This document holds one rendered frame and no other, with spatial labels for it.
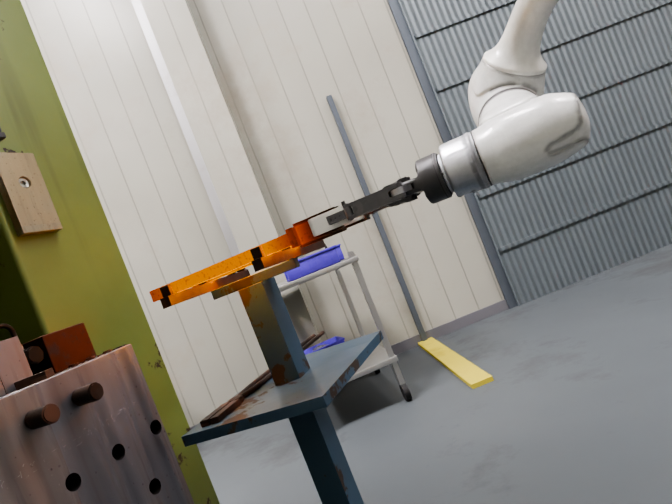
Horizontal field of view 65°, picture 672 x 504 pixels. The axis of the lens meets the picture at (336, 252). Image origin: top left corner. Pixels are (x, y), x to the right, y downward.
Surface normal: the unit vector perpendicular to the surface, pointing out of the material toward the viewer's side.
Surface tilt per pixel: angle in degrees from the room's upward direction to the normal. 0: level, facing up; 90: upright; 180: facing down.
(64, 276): 90
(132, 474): 90
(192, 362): 90
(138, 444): 90
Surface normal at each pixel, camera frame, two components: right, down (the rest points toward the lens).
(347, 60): 0.04, -0.01
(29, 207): 0.85, -0.33
